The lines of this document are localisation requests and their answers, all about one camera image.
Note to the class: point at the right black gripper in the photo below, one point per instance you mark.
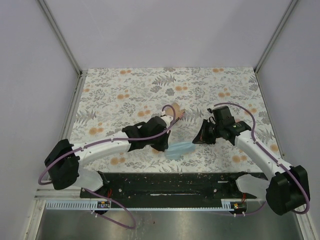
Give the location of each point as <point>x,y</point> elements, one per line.
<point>202,137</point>

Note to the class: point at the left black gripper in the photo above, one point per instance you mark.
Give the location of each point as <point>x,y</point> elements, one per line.
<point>164,145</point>

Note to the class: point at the flag pattern glasses case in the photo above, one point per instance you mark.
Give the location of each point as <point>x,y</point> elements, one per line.
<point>173,113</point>

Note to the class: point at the blue cleaning cloth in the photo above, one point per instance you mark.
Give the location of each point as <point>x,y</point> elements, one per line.
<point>176,150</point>

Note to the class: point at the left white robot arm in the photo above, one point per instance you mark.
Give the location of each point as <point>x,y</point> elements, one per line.
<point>65,163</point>

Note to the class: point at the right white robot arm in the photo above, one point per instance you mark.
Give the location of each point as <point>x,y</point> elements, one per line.
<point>285,188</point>

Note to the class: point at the floral table mat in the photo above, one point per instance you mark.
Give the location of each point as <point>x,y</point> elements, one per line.
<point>113,98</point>

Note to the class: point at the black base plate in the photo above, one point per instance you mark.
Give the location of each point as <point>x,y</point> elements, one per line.
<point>207,185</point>

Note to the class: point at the white cable duct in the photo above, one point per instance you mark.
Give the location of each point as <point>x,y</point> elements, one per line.
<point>103,205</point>

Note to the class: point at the right aluminium frame post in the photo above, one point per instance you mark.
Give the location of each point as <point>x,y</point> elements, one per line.
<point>276,34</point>

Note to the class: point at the aluminium frame post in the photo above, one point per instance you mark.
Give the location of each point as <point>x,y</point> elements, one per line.
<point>276,34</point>
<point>43,5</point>

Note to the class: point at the left aluminium frame post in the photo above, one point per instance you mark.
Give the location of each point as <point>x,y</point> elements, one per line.
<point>43,5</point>

